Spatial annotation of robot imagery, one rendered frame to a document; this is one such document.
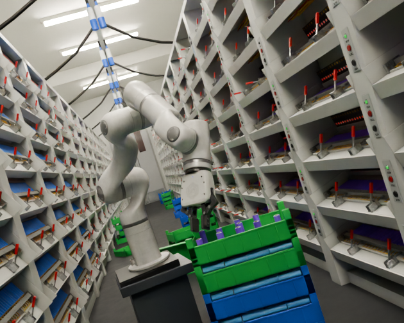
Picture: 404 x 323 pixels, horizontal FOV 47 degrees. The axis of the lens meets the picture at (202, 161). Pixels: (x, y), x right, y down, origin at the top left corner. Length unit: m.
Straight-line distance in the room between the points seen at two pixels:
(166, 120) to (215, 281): 0.48
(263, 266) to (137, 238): 0.86
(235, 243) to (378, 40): 0.67
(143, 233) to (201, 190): 0.76
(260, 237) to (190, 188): 0.25
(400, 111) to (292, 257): 0.49
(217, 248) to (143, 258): 0.80
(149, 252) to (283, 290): 0.87
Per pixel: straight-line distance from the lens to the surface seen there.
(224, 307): 1.36
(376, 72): 1.35
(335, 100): 1.54
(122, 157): 1.89
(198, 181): 1.35
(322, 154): 1.81
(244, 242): 1.31
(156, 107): 1.53
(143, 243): 2.06
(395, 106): 1.36
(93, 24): 4.43
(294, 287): 1.35
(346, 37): 1.39
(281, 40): 2.03
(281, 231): 1.31
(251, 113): 2.66
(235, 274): 1.33
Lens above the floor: 0.68
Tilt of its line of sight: level
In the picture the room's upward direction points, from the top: 18 degrees counter-clockwise
